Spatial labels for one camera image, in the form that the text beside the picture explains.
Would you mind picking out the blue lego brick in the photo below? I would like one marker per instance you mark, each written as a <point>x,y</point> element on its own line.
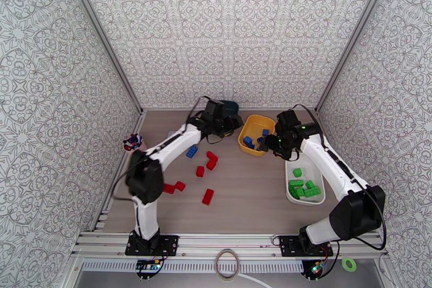
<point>260,139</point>
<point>192,152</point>
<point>265,132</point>
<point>249,142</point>

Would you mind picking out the green lego brick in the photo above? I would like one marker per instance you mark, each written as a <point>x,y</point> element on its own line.
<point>295,193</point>
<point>296,183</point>
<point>310,184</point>
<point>297,172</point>
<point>312,192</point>

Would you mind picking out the long red lego brick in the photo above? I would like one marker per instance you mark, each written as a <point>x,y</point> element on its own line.
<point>208,197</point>

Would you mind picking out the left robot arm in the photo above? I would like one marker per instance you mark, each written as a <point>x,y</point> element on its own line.
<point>175,147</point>

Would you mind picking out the yellow plastic container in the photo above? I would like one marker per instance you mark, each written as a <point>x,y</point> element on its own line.
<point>254,125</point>

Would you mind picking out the teal plastic container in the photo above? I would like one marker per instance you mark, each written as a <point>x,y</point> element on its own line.
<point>232,107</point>

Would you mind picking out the white plastic container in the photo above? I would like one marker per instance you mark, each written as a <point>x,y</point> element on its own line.
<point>307,170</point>

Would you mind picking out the pink metal pen cup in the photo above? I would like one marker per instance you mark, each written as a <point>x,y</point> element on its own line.
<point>143,146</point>

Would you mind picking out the circuit board with green light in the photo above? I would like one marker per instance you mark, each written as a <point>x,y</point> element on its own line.
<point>316,269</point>

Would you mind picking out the clear tape roll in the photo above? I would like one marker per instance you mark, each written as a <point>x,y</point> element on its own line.
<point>216,264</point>

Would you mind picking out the green tape roll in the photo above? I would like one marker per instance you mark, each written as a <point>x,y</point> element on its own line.
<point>344,264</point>

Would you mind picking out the circuit board with yellow parts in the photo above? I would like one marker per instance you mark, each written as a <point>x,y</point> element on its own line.
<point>148,266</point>

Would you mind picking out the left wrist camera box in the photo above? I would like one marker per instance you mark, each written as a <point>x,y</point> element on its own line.
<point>215,109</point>

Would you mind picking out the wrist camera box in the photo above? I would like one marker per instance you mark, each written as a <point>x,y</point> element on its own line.
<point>287,118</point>
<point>215,109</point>

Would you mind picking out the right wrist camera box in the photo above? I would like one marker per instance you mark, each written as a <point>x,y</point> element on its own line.
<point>287,118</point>

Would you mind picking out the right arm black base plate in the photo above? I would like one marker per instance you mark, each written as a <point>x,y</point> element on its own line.
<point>287,246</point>

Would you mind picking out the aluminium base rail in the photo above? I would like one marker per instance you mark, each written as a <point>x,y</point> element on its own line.
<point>229,241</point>

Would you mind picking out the aluminium frame post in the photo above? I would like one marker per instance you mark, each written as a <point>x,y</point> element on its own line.
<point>353,33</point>
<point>102,33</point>

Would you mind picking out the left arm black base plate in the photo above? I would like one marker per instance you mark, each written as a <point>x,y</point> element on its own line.
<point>168,244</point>

